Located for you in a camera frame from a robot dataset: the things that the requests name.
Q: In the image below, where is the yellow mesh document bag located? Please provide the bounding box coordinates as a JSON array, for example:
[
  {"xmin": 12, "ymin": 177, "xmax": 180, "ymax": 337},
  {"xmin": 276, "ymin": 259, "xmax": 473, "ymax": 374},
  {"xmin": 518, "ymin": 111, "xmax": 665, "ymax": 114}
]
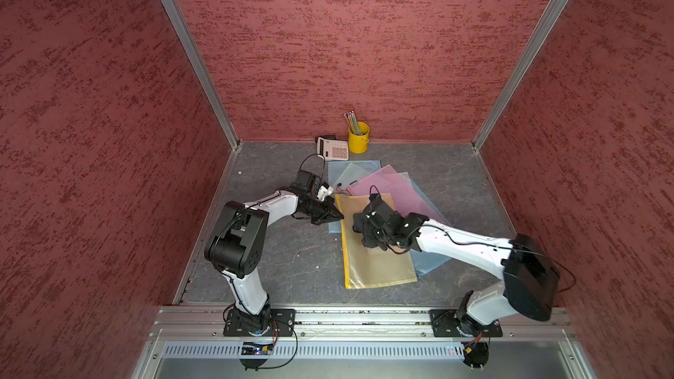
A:
[{"xmin": 335, "ymin": 195, "xmax": 417, "ymax": 290}]

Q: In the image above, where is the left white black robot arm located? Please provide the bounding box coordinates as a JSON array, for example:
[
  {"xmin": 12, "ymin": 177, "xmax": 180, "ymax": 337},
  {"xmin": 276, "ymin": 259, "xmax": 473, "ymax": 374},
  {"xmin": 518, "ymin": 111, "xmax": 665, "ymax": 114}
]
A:
[{"xmin": 204, "ymin": 189, "xmax": 344, "ymax": 329}]

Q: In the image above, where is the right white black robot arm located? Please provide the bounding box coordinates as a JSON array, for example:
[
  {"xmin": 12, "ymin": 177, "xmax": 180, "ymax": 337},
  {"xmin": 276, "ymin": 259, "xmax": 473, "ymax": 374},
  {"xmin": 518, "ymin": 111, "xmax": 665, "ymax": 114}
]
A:
[{"xmin": 353, "ymin": 195, "xmax": 560, "ymax": 337}]

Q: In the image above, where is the pink mesh document bag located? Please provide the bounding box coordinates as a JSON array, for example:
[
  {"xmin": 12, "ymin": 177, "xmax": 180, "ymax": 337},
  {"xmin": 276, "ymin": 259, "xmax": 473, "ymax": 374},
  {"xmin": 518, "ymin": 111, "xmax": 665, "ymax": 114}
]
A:
[{"xmin": 347, "ymin": 165, "xmax": 435, "ymax": 219}]

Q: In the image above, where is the light blue document bag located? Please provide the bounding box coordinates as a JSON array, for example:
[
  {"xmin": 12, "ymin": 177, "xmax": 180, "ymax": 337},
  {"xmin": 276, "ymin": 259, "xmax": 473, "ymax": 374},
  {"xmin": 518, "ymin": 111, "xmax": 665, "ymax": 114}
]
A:
[{"xmin": 325, "ymin": 160, "xmax": 383, "ymax": 235}]

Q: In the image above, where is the green mesh document bag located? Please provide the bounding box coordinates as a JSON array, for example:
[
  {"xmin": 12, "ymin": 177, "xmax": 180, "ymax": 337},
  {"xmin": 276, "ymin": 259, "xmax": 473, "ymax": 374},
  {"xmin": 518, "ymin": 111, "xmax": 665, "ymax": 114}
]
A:
[{"xmin": 332, "ymin": 161, "xmax": 381, "ymax": 191}]

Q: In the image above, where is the white mesh document bag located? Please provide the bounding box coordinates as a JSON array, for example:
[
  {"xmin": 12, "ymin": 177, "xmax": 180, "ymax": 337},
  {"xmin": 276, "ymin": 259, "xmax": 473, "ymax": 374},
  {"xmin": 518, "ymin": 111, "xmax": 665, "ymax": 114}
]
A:
[{"xmin": 398, "ymin": 172, "xmax": 421, "ymax": 195}]

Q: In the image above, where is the blue mesh document bag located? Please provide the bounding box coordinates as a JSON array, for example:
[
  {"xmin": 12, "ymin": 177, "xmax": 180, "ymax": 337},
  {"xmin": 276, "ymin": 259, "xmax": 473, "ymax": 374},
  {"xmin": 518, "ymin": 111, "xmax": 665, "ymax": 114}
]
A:
[{"xmin": 409, "ymin": 179, "xmax": 451, "ymax": 277}]

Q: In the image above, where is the pink desk calculator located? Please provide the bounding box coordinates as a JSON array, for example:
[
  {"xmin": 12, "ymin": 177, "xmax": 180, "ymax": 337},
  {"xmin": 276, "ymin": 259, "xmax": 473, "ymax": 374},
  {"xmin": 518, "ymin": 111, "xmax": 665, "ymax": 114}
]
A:
[{"xmin": 316, "ymin": 137, "xmax": 349, "ymax": 161}]

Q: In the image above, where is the yellow pen cup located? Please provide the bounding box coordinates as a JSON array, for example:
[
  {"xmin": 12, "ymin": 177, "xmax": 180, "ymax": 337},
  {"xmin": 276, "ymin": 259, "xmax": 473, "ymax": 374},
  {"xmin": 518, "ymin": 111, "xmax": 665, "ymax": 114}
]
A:
[{"xmin": 348, "ymin": 122, "xmax": 370, "ymax": 154}]

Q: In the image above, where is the coloured pencils bundle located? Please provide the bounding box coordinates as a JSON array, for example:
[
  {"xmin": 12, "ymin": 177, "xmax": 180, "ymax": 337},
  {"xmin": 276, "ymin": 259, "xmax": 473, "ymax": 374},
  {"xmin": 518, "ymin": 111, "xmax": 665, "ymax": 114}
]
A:
[{"xmin": 343, "ymin": 111, "xmax": 362, "ymax": 136}]

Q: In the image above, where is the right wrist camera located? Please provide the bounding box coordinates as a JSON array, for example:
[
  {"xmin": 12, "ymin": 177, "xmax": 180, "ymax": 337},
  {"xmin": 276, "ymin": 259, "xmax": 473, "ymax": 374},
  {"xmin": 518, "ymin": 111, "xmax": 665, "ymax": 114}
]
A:
[{"xmin": 365, "ymin": 193, "xmax": 391, "ymax": 214}]

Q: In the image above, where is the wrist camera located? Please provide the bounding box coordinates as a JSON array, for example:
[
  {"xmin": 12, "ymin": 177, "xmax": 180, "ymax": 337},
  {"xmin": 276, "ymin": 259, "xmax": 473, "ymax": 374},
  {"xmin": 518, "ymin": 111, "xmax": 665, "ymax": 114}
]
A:
[
  {"xmin": 365, "ymin": 193, "xmax": 391, "ymax": 214},
  {"xmin": 291, "ymin": 169, "xmax": 333, "ymax": 202}
]

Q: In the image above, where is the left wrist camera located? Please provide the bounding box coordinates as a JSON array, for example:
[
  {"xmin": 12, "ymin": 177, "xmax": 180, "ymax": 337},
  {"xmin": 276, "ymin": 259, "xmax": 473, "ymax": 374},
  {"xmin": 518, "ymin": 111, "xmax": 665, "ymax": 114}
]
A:
[{"xmin": 291, "ymin": 169, "xmax": 333, "ymax": 202}]

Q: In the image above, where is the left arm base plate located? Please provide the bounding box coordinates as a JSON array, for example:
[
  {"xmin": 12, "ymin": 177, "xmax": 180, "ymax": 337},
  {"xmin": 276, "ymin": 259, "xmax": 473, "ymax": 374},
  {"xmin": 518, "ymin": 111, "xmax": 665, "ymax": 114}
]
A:
[{"xmin": 223, "ymin": 308, "xmax": 297, "ymax": 338}]

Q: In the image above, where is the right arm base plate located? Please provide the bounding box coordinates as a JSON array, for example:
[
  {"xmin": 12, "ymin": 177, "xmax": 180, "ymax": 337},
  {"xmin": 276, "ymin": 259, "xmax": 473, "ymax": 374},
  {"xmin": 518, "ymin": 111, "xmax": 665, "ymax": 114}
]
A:
[{"xmin": 429, "ymin": 309, "xmax": 503, "ymax": 339}]

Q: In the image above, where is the aluminium front rail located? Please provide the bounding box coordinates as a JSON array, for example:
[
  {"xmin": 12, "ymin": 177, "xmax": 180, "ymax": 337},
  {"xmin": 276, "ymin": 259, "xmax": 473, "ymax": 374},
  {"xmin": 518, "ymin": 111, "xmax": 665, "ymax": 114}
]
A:
[{"xmin": 132, "ymin": 305, "xmax": 595, "ymax": 378}]

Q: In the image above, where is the left aluminium corner post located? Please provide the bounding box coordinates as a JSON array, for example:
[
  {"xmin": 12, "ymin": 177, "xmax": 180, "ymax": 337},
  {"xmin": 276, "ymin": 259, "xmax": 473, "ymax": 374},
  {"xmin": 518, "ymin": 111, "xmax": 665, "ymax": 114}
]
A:
[{"xmin": 160, "ymin": 0, "xmax": 240, "ymax": 152}]

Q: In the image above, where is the aluminium corner post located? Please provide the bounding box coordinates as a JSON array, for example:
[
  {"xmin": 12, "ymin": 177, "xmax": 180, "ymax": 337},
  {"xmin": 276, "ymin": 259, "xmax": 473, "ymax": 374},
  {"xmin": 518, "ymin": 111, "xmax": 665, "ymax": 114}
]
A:
[
  {"xmin": 472, "ymin": 0, "xmax": 570, "ymax": 154},
  {"xmin": 160, "ymin": 0, "xmax": 240, "ymax": 152}
]

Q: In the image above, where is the right aluminium corner post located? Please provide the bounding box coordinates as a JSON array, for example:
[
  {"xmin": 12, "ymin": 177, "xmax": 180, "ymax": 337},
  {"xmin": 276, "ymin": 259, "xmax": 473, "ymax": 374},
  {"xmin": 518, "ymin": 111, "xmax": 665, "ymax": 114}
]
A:
[{"xmin": 472, "ymin": 0, "xmax": 570, "ymax": 154}]

